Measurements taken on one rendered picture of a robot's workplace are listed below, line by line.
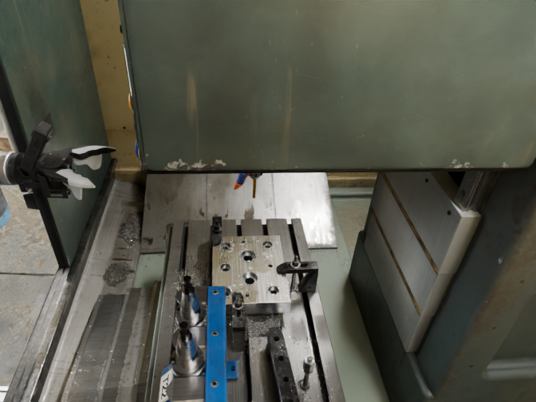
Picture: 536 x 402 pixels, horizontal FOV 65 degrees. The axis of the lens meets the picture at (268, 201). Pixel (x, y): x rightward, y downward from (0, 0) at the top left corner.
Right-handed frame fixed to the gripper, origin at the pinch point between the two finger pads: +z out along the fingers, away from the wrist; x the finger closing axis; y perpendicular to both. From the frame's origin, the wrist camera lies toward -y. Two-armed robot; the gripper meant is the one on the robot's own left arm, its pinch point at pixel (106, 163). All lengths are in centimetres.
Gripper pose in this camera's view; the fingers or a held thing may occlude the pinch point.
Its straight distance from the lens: 99.7
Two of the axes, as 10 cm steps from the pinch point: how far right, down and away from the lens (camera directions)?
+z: 10.0, 0.4, 0.3
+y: -0.5, 8.0, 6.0
